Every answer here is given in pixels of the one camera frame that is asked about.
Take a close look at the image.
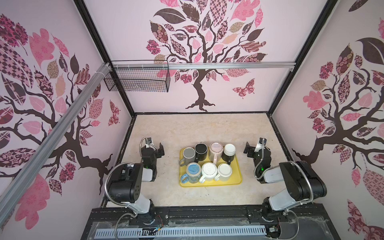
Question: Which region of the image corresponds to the grey mug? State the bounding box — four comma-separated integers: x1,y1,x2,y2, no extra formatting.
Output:
179,147,196,167

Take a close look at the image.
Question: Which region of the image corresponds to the blue mug yellow inside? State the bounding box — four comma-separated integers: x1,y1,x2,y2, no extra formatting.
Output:
180,163,202,184

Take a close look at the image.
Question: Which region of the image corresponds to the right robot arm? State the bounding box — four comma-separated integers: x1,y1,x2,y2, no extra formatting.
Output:
244,138,327,222

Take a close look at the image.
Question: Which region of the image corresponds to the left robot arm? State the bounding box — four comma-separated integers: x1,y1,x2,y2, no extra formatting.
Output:
104,144,165,214

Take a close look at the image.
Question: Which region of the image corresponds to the black white mug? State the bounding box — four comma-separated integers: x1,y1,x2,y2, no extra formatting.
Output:
222,144,236,165

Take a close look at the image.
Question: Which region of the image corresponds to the cream white mug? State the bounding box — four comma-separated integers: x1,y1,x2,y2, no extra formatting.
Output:
214,163,233,182

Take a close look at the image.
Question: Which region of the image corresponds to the pink beige mug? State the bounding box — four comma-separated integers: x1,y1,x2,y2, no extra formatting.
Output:
209,143,224,165

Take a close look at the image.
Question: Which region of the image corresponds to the white ribbed mug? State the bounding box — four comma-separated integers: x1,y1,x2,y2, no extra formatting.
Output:
199,162,218,184

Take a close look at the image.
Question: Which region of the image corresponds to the yellow plastic tray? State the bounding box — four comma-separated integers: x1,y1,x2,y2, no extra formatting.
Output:
179,155,243,188

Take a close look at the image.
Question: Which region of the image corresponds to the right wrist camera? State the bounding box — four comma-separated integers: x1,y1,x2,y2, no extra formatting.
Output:
255,138,267,153

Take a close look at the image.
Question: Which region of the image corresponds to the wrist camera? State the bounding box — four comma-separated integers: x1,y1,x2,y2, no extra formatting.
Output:
255,138,267,153
145,138,155,149

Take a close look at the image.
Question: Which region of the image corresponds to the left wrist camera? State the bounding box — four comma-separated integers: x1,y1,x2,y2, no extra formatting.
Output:
145,138,155,149

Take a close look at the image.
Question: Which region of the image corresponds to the black wire basket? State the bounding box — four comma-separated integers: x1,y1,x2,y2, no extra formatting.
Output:
104,60,171,93

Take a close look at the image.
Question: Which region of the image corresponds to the black base frame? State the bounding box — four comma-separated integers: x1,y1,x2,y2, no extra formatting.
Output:
81,204,339,240

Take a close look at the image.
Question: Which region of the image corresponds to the aluminium rail back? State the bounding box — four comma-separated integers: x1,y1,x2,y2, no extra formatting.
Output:
112,62,296,70

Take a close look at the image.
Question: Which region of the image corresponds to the aluminium rail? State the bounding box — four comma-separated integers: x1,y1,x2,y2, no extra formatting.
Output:
112,62,296,70
1,63,111,225

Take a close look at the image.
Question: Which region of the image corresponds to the white slotted cable duct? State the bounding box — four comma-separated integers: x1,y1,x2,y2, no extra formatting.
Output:
94,226,267,240

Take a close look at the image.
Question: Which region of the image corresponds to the aluminium rail left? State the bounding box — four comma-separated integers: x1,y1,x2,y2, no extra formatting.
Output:
1,63,111,225

